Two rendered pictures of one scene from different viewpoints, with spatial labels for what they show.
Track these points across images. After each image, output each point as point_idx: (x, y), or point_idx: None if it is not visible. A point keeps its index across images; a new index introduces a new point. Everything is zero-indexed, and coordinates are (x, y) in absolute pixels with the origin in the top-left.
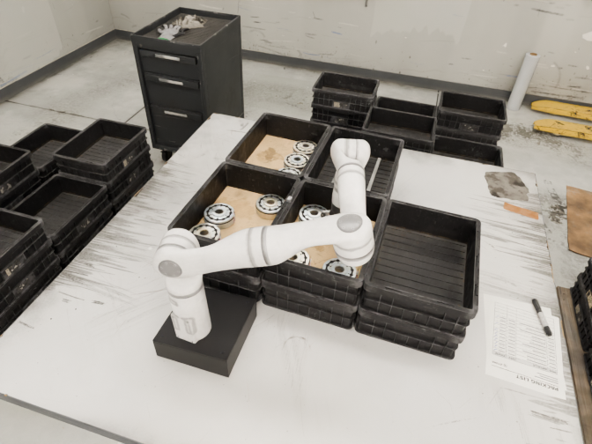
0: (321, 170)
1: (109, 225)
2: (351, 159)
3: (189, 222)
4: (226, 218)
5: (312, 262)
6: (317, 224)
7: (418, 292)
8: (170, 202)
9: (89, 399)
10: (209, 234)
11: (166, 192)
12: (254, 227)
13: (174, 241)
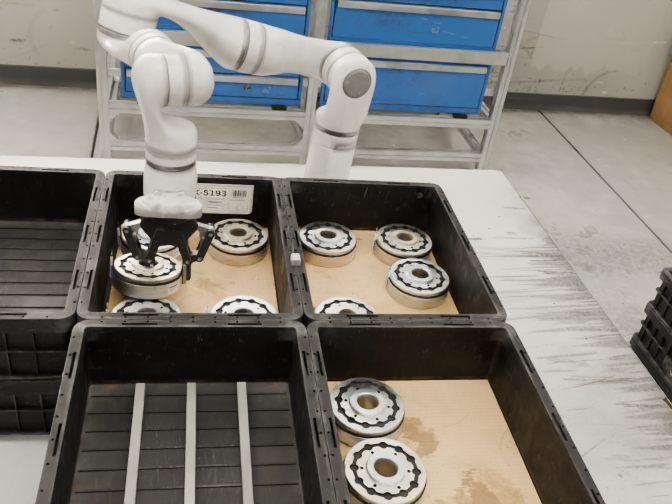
0: (303, 497)
1: (613, 331)
2: (162, 40)
3: (441, 242)
4: (397, 271)
5: (206, 259)
6: (177, 1)
7: (0, 254)
8: (592, 408)
9: (376, 176)
10: (393, 234)
11: (630, 429)
12: (260, 29)
13: (347, 47)
